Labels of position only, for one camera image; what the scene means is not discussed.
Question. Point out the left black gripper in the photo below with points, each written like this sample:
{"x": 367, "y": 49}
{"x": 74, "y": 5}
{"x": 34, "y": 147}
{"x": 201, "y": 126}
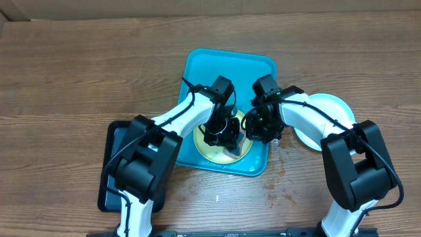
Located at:
{"x": 230, "y": 140}

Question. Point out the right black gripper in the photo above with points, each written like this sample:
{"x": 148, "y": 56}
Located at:
{"x": 256, "y": 135}

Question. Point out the yellow-rimmed plate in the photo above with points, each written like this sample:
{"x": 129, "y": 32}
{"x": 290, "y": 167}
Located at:
{"x": 215, "y": 154}

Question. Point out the light blue plate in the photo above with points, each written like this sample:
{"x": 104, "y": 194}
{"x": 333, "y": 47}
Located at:
{"x": 333, "y": 106}

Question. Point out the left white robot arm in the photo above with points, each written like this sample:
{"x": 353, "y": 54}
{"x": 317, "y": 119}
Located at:
{"x": 139, "y": 171}

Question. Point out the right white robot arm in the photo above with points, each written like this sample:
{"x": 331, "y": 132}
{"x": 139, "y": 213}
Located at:
{"x": 357, "y": 165}

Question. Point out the teal plastic tray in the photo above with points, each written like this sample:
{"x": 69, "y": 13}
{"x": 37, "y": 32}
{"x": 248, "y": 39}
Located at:
{"x": 203, "y": 66}

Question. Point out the black plastic tray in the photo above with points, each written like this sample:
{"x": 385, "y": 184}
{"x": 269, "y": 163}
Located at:
{"x": 108, "y": 202}

